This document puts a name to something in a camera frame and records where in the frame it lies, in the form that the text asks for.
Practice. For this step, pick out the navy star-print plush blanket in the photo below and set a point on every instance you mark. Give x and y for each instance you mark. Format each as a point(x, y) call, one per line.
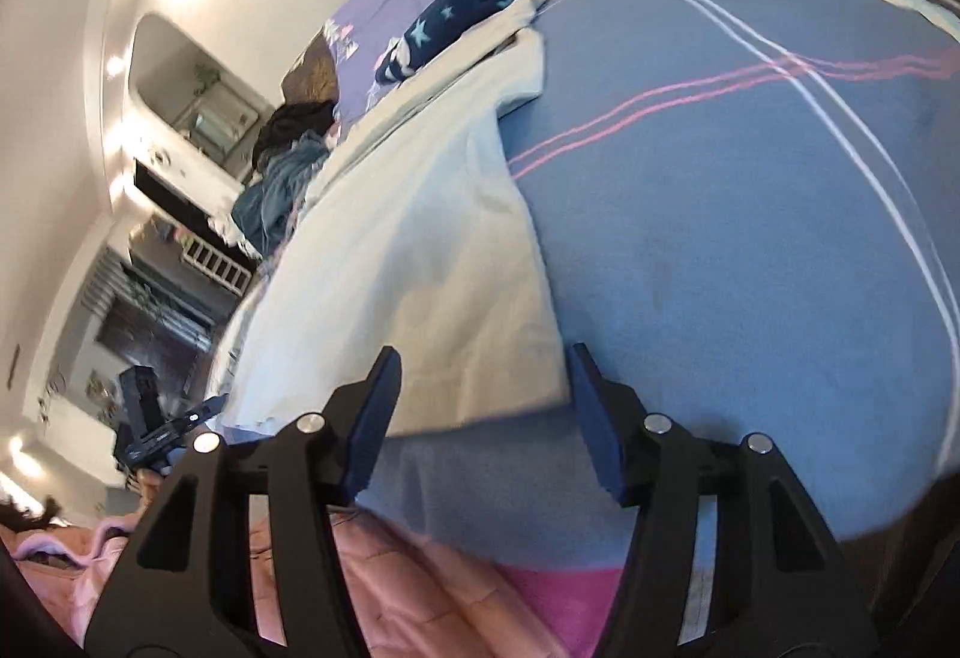
point(450, 17)

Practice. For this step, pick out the black clothing heap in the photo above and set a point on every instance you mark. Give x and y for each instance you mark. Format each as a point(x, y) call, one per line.
point(296, 126)

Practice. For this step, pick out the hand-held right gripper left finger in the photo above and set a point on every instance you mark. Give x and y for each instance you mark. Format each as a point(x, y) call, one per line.
point(369, 418)

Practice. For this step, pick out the blue striped bed cover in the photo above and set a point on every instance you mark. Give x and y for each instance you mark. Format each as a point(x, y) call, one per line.
point(712, 215)

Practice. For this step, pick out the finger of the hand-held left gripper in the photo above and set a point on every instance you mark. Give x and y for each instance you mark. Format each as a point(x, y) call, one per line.
point(201, 412)

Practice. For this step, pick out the wall mirror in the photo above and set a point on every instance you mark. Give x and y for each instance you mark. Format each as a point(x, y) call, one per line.
point(217, 111)

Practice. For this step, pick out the white shelf rack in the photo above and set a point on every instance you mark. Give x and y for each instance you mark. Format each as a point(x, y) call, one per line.
point(217, 264)

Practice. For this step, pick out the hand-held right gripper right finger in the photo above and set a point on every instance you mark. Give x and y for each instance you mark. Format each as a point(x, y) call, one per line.
point(600, 437)

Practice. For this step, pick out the blue fleece blanket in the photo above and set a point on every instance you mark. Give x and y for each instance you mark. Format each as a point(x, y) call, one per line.
point(281, 193)

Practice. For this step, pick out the pink quilt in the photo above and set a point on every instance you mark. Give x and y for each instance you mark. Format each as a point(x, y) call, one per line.
point(420, 590)

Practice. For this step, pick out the branch-print pillow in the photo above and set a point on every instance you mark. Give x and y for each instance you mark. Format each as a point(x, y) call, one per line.
point(311, 77)

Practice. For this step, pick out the white t-shirt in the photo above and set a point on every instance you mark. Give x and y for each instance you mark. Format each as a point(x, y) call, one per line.
point(420, 253)

